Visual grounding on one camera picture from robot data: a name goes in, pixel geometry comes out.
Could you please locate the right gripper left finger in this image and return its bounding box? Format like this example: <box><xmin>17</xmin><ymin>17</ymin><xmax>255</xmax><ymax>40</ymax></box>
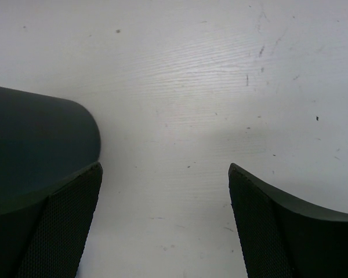
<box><xmin>0</xmin><ymin>162</ymin><xmax>103</xmax><ymax>277</ymax></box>

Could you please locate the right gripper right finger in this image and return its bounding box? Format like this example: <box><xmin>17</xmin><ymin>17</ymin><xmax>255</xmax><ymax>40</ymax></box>
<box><xmin>228</xmin><ymin>163</ymin><xmax>348</xmax><ymax>278</ymax></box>

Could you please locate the dark grey plastic bin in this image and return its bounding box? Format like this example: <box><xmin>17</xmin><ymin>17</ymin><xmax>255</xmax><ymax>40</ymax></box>
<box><xmin>0</xmin><ymin>87</ymin><xmax>101</xmax><ymax>204</ymax></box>

